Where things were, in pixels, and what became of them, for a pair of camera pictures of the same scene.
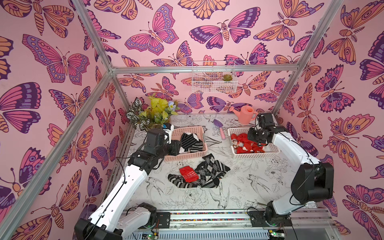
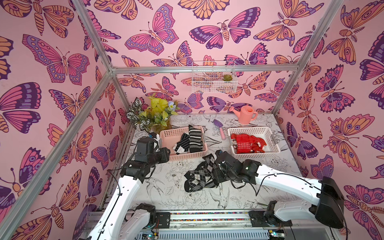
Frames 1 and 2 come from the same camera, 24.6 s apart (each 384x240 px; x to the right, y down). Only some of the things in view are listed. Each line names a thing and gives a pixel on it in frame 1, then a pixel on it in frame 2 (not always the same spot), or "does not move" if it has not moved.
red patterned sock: x=189 y=174 -> x=246 y=143
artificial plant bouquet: x=153 y=116 does not move
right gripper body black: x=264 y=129 -> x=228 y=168
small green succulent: x=227 y=77 does not move
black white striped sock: x=180 y=182 -> x=195 y=143
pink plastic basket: x=177 y=135 does not move
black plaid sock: x=211 y=168 does not move
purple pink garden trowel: x=220 y=125 does not move
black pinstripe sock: x=187 y=140 does not move
